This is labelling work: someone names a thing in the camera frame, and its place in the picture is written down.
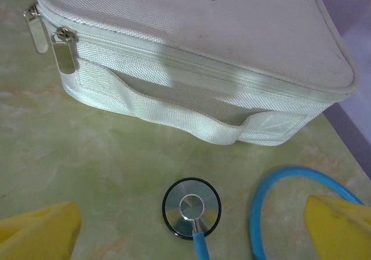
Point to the white fabric zipper pouch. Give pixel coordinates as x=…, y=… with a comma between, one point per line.
x=203, y=54

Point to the blue tube stethoscope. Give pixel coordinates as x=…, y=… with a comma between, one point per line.
x=191, y=210

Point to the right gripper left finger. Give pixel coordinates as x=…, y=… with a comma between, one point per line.
x=37, y=234

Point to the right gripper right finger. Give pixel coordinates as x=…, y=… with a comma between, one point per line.
x=339, y=231

